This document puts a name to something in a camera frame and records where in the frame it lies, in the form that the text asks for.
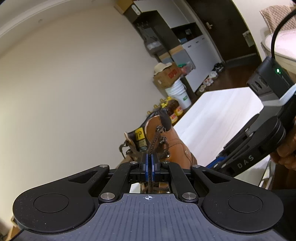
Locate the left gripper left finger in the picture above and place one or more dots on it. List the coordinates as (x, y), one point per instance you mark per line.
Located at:
(98, 198)

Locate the person's right hand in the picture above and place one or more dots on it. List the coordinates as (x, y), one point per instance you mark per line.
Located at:
(285, 153)

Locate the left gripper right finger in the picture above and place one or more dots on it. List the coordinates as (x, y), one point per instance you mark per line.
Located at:
(228, 203)

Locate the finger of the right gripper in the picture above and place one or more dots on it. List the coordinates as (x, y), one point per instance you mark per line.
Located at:
(217, 163)

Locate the quilted dining chair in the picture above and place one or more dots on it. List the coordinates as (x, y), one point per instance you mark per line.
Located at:
(273, 15)

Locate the dark brown shoelace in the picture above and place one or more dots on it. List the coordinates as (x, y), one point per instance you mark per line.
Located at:
(157, 151)

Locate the grey hanging bag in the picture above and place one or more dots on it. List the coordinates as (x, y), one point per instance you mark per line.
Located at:
(151, 41)

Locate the dark wooden door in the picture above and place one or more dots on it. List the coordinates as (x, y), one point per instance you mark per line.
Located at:
(226, 27)

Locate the cardboard box with hat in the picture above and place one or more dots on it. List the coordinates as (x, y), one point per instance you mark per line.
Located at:
(165, 75)

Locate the cooking oil bottles cluster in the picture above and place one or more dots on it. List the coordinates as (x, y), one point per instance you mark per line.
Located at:
(172, 107)

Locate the shoes on floor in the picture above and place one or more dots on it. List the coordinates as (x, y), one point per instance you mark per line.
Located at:
(214, 74)

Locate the white dining table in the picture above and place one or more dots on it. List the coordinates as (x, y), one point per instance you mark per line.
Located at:
(285, 50)

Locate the white plastic bucket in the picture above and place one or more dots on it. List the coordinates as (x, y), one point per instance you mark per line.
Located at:
(178, 91)

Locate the brown leather work boot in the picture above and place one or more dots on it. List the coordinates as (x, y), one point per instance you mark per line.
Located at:
(178, 161)

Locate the tall dark storage shelf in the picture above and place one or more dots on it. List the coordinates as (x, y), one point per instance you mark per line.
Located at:
(177, 28)

